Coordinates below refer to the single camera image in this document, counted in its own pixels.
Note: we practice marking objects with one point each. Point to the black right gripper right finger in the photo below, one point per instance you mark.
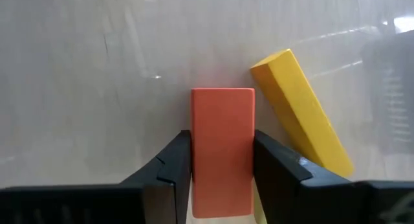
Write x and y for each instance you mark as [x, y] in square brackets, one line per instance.
[278, 172]

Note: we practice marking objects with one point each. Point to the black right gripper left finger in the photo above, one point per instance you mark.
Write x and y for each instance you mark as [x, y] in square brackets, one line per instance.
[168, 172]

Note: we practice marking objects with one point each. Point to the red rectangular block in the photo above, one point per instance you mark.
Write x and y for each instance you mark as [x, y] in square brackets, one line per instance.
[222, 146]

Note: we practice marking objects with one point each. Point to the long yellow block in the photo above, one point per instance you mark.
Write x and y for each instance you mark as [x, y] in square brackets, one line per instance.
[291, 101]

